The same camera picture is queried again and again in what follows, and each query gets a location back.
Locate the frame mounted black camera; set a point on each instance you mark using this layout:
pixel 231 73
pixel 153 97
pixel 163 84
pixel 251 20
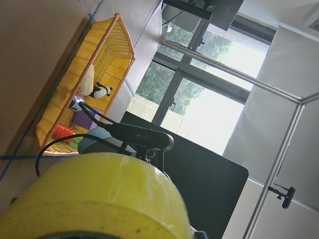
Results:
pixel 287 197

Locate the orange toy carrot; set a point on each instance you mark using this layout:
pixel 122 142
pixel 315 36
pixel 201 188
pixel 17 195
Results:
pixel 63 131

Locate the toy croissant bread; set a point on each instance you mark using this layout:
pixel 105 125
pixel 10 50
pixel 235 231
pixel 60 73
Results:
pixel 87 84

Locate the yellow woven basket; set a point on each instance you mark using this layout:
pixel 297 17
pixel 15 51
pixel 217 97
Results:
pixel 108 47

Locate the black backdrop panel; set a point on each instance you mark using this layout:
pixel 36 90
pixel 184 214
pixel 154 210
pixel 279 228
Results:
pixel 209 184

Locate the yellow tape roll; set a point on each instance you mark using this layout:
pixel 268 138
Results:
pixel 101 195

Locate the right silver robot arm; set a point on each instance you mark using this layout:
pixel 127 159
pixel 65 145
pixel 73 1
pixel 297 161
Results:
pixel 99 140

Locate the purple drink can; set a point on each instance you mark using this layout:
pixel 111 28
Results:
pixel 74 105

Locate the purple foam cube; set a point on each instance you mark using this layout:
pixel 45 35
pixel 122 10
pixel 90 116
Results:
pixel 82 120

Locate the toy panda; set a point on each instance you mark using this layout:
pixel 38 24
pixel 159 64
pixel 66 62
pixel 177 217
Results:
pixel 100 91

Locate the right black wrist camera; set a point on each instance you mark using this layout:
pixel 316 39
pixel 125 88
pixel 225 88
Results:
pixel 141 136

